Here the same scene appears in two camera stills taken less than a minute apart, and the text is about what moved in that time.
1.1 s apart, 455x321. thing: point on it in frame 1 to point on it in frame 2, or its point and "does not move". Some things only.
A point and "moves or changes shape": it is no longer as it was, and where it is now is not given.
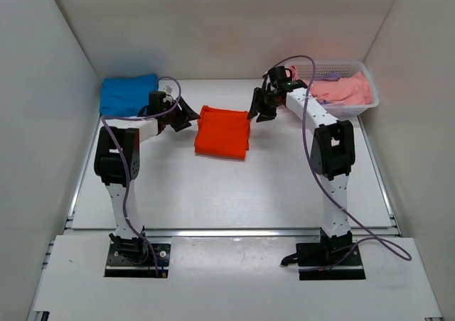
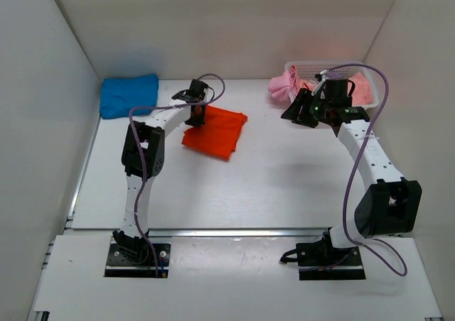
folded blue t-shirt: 126,96 does not move
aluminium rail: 362,232 does not move
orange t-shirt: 222,132 moves or changes shape
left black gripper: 185,116 to 199,121
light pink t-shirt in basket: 352,89 does not move
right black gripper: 259,94 to 298,112
